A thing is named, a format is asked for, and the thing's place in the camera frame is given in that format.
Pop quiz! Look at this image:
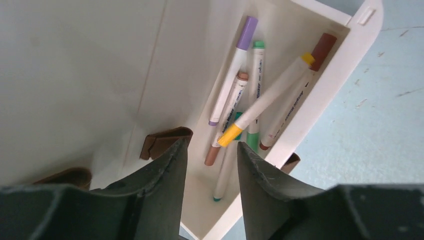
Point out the white marker purple cap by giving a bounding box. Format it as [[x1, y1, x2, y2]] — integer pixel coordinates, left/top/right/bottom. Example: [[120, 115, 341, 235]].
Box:
[[208, 16, 259, 127]]

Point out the white marker teal tip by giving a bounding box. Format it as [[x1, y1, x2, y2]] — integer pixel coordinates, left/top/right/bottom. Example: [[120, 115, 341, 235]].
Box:
[[213, 132, 242, 202]]

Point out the white marker brown tip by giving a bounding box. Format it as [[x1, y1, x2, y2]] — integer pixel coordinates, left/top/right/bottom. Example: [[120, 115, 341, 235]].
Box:
[[204, 71, 249, 166]]

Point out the white marker yellow cap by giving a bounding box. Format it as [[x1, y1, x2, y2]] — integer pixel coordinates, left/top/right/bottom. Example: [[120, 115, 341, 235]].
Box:
[[217, 52, 316, 147]]

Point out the white marker green tip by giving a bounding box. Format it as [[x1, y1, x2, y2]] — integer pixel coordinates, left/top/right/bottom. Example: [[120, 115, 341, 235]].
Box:
[[246, 40, 265, 152]]

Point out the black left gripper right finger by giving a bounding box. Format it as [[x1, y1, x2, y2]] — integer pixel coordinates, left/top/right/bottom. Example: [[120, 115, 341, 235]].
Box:
[[237, 142, 424, 240]]

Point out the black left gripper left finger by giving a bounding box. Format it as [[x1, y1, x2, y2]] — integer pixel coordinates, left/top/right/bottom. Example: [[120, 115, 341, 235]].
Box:
[[0, 139, 188, 240]]

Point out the white marker brown cap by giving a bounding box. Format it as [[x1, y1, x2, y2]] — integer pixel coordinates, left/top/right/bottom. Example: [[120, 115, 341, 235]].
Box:
[[259, 33, 337, 151]]

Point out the white drawer cabinet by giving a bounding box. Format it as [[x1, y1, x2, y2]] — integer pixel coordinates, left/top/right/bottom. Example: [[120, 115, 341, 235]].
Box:
[[0, 0, 384, 240]]

